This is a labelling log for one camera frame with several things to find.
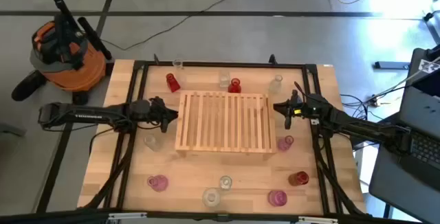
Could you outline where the black floor cable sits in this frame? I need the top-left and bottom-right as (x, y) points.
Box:
(101, 0), (267, 52)

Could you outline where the red slim bottle vase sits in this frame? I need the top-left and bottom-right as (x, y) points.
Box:
(166, 73), (182, 93)

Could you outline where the black crossbeam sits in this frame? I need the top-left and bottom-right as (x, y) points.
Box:
(0, 207), (440, 224)

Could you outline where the clear ribbed cylinder vase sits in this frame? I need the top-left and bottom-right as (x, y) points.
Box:
(219, 175), (234, 191)

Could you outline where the pink twisted glass vase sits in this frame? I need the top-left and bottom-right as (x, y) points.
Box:
(146, 174), (170, 193)

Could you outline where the clear bulbous glass vase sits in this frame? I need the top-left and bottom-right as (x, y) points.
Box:
(143, 133), (165, 152)

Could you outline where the black cable tangle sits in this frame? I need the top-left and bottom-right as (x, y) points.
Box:
(340, 91), (389, 124)

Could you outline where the wooden slatted shelf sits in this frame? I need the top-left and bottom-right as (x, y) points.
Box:
(174, 90), (278, 156)

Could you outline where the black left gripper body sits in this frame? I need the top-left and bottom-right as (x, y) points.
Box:
(147, 96), (171, 128)

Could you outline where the black vacuum nozzle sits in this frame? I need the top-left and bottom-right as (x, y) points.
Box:
(11, 69), (48, 102)

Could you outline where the grey floor foot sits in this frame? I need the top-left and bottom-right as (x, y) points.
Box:
(0, 122), (28, 138)

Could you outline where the silver beam bracket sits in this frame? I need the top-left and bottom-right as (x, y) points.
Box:
(107, 212), (148, 221)
(297, 216), (340, 224)

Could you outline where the orange shop vacuum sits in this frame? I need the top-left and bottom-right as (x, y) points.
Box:
(29, 12), (107, 107)

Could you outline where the clear textured bottle vase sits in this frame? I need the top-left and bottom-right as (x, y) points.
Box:
(269, 74), (284, 94)

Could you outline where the black cable bundle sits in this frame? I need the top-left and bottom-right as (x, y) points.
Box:
(84, 127), (137, 211)
(314, 137), (371, 217)

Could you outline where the white marker tag paper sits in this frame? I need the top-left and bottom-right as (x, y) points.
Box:
(418, 58), (440, 74)

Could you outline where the black vacuum hose tube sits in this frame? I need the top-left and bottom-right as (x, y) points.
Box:
(76, 16), (113, 61)

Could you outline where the pink flared glass vase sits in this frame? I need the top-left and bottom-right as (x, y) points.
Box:
(276, 135), (295, 152)

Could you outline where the pink ribbed glass vase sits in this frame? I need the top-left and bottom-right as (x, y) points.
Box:
(267, 189), (288, 208)

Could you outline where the grey laptop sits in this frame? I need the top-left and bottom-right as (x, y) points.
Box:
(398, 76), (440, 190)

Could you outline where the dark red round vase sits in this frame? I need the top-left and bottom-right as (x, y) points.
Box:
(287, 170), (310, 187)

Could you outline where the grey side desk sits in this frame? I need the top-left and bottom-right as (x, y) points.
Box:
(368, 113), (440, 224)

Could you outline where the black floor bar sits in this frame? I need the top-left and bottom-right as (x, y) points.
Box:
(373, 60), (413, 71)

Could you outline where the red ribbed glass vase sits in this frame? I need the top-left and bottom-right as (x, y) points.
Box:
(228, 78), (242, 94)

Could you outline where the black aluminium table frame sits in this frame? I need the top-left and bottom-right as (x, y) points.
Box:
(102, 58), (344, 218)

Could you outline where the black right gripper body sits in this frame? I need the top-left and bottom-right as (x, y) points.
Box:
(291, 94), (322, 122)

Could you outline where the clear hammered glass vase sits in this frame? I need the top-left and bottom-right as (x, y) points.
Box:
(201, 188), (221, 208)

